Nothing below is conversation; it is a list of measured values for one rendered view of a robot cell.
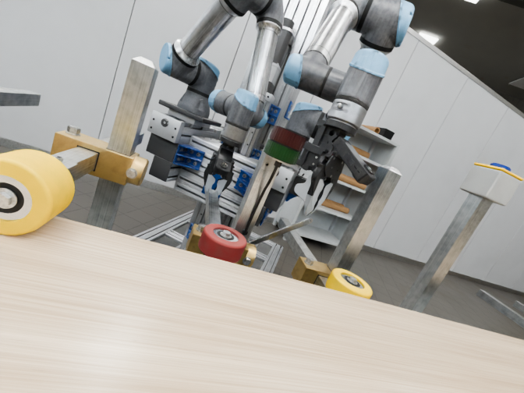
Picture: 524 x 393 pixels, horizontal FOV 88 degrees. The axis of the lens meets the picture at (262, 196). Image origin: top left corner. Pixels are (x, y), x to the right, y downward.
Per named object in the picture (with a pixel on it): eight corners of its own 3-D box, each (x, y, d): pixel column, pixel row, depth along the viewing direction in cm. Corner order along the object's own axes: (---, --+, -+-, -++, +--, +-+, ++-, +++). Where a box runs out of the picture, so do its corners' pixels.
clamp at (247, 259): (185, 243, 57) (194, 222, 56) (246, 260, 61) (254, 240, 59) (183, 258, 51) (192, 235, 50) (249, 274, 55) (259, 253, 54)
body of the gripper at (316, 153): (309, 171, 67) (330, 125, 65) (338, 185, 62) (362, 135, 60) (292, 164, 62) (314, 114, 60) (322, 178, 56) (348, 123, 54)
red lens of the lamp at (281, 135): (266, 136, 48) (270, 124, 48) (295, 148, 50) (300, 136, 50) (273, 139, 43) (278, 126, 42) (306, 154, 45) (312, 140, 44)
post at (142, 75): (71, 296, 55) (138, 56, 44) (90, 300, 56) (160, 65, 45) (62, 309, 52) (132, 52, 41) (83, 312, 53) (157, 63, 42)
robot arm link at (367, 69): (385, 69, 61) (398, 54, 52) (363, 116, 63) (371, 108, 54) (352, 57, 62) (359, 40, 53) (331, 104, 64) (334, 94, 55)
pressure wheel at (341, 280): (302, 322, 52) (329, 271, 49) (315, 306, 59) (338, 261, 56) (341, 350, 48) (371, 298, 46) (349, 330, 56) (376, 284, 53)
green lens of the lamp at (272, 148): (260, 149, 49) (265, 137, 48) (289, 161, 51) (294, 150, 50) (267, 154, 43) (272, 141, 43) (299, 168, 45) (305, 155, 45)
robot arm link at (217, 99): (228, 117, 100) (246, 125, 93) (203, 107, 92) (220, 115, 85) (235, 97, 99) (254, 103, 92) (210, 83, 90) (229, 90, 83)
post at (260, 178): (190, 324, 62) (273, 124, 51) (205, 327, 63) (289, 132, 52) (189, 336, 59) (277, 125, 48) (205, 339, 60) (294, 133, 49)
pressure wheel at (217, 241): (185, 268, 53) (205, 216, 50) (224, 277, 55) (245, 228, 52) (181, 295, 45) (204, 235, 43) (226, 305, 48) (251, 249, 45)
